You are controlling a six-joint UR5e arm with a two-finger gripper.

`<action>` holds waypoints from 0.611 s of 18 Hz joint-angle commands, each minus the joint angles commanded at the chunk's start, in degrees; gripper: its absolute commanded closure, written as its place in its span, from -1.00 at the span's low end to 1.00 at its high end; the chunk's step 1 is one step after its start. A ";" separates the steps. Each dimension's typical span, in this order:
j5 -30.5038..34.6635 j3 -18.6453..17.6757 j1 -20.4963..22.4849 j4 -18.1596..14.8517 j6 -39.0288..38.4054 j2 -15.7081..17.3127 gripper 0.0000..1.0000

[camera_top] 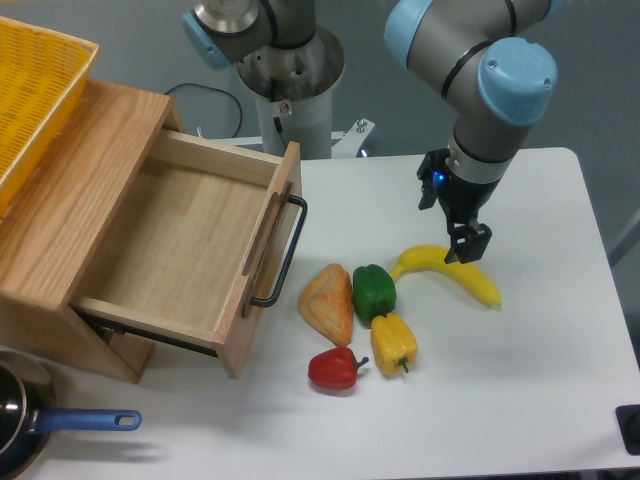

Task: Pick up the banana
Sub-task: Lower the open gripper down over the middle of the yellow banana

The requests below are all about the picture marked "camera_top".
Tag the green bell pepper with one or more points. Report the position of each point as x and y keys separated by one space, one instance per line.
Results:
x=374 y=292

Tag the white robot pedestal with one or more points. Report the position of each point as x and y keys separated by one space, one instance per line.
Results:
x=293 y=91

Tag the orange bread croissant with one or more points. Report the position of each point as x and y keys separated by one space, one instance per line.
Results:
x=326 y=304

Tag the black drawer handle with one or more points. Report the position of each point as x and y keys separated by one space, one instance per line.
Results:
x=274 y=296

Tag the yellow plastic basket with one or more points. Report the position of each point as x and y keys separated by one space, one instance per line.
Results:
x=43 y=75

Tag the yellow banana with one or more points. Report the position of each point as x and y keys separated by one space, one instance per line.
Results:
x=431 y=258

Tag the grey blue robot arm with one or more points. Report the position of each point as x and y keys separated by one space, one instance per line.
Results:
x=471 y=53

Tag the yellow bell pepper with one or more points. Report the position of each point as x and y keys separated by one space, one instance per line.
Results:
x=394 y=344

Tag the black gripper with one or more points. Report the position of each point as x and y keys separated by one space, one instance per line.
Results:
x=463 y=184

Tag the wooden cabinet box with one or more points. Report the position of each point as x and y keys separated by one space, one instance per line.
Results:
x=56 y=223

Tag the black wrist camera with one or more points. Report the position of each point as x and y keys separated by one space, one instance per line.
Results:
x=427 y=171

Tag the red bell pepper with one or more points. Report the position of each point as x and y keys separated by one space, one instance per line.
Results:
x=336 y=369

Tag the open wooden drawer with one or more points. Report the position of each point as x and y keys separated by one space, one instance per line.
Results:
x=202 y=229

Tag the blue handled frying pan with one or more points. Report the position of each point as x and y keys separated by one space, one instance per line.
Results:
x=30 y=414

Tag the black corner device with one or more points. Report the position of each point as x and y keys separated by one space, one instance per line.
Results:
x=628 y=417

